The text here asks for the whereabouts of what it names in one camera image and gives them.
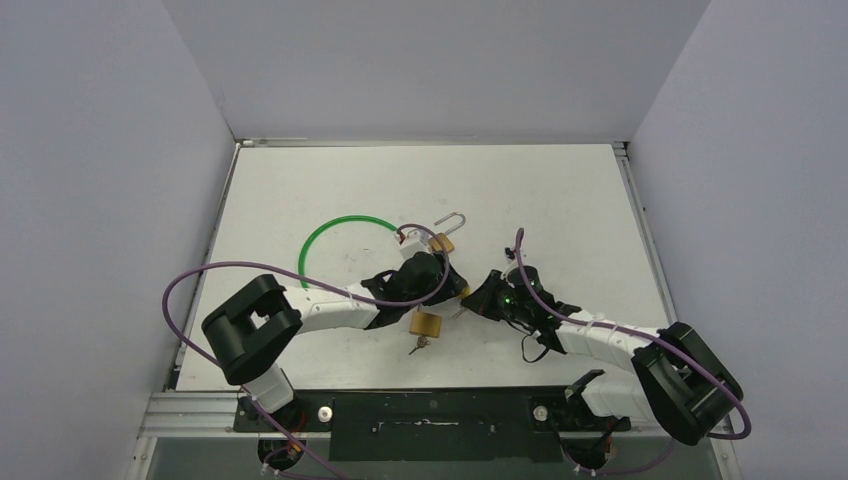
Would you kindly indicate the black base frame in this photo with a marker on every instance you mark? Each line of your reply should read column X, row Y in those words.
column 519, row 432

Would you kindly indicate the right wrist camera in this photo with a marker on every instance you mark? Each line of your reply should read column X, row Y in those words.
column 513, row 257

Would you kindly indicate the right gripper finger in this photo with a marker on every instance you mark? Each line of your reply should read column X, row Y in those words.
column 483, row 294
column 478, row 307

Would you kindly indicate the green cable lock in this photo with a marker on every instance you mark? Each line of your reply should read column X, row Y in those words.
column 346, row 249

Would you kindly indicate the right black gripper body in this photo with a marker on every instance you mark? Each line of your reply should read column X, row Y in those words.
column 486, row 302

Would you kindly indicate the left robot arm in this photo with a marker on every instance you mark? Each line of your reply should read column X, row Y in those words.
column 249, row 331

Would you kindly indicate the brass padlock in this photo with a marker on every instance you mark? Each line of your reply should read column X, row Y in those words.
column 441, row 242
column 425, row 324

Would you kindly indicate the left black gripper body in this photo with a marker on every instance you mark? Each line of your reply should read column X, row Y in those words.
column 448, row 292

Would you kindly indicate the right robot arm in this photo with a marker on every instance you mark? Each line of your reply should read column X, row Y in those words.
column 675, row 380

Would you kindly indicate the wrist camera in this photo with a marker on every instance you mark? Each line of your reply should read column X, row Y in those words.
column 513, row 257
column 412, row 241

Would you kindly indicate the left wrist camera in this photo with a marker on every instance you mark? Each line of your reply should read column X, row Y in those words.
column 412, row 241

